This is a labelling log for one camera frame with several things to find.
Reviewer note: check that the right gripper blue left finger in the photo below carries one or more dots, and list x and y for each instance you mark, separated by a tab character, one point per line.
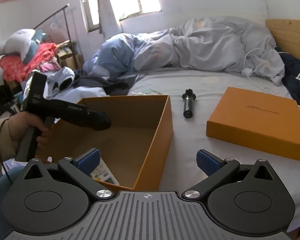
78	171

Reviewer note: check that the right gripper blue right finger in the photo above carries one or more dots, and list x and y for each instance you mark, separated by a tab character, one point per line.
217	171

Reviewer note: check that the white remote control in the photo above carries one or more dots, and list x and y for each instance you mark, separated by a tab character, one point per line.
103	173

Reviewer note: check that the black blue electric shaver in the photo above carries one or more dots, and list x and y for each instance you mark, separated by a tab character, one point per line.
98	121

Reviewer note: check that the person left hand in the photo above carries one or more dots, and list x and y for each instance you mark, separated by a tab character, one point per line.
18	125

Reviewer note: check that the grey hooded jacket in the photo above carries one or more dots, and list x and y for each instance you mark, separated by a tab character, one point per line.
60	85

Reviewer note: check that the open orange cardboard box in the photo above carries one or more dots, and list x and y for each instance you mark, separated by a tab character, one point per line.
134	148

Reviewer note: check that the cardboard boxes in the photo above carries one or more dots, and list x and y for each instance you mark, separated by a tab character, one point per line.
67	57

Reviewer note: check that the plush toy pillow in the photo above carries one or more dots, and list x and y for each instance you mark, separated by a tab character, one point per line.
24	43

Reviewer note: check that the orange box lid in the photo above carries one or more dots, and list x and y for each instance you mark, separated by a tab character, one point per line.
257	120

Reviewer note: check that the black clothing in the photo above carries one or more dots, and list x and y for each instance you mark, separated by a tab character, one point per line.
115	87

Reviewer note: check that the green white tissue packet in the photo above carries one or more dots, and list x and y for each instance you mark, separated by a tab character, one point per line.
146	92

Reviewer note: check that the black clothes rack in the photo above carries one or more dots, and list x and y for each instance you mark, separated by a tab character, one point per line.
56	26

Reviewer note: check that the teal trouser leg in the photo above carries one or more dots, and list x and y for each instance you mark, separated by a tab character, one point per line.
0	204

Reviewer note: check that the white hanging curtain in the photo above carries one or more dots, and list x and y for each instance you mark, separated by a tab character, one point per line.
109	18

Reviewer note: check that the navy printed pillow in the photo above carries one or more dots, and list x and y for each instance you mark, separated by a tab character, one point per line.
291	79

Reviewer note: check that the grey blue duvet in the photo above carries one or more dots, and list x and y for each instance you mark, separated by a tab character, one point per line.
212	44

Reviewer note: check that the wooden headboard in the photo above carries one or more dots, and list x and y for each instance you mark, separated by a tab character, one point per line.
287	34

